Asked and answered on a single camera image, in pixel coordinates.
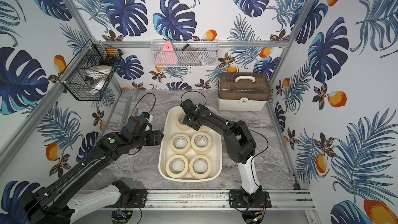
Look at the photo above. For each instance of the black wire basket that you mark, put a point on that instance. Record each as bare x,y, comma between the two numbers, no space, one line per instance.
91,54

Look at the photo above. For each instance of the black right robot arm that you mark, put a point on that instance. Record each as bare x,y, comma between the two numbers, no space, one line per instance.
239,143

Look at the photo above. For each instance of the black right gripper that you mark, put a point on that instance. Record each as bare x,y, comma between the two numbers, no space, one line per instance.
185,121

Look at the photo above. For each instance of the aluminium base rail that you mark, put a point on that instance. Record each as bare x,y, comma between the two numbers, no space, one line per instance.
196,200

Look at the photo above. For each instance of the white mesh wall basket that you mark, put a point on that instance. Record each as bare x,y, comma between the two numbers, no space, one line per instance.
190,52

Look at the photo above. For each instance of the white object in basket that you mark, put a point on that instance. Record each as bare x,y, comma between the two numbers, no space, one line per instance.
96,77

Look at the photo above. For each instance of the white plastic storage tray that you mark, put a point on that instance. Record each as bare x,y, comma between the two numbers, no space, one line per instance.
187,155

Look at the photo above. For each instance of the cream masking tape roll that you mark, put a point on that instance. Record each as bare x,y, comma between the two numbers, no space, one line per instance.
177,166
201,143
179,123
200,167
180,144

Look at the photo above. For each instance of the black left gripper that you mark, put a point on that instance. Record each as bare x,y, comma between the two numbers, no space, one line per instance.
156,137

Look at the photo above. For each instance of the brown lidded storage box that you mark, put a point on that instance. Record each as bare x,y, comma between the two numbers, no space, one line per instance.
243,92

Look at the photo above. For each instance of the pink triangular object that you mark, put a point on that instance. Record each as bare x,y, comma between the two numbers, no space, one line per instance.
167,55

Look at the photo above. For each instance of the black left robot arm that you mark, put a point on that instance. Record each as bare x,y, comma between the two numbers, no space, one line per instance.
58,203

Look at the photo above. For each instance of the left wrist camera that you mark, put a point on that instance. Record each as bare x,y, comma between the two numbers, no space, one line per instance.
147,116

